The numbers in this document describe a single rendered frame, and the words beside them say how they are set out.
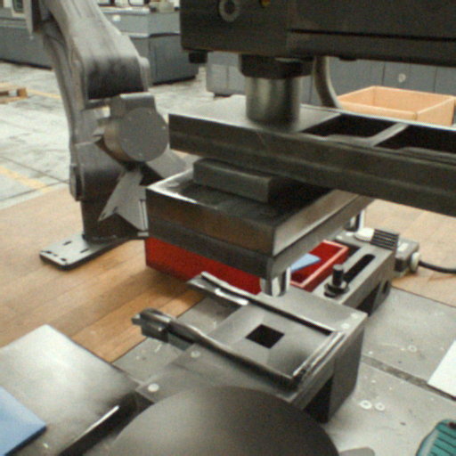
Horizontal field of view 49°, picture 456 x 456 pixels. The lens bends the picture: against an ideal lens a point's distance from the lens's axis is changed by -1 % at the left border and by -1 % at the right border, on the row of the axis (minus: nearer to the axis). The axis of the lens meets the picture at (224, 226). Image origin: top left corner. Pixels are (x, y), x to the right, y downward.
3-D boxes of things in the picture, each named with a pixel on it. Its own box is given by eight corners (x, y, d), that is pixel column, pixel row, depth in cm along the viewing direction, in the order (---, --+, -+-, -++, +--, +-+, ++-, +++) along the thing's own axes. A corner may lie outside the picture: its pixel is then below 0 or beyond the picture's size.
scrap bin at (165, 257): (199, 236, 81) (198, 201, 78) (344, 287, 67) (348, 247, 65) (145, 265, 72) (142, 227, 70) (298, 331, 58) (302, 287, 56)
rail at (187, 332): (172, 340, 47) (171, 318, 46) (298, 406, 39) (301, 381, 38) (167, 344, 46) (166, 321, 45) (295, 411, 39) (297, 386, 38)
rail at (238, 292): (223, 303, 52) (223, 282, 51) (343, 354, 45) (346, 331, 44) (220, 305, 52) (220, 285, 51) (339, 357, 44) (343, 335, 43)
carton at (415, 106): (359, 174, 334) (370, 85, 310) (442, 193, 302) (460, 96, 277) (311, 199, 294) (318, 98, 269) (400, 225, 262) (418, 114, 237)
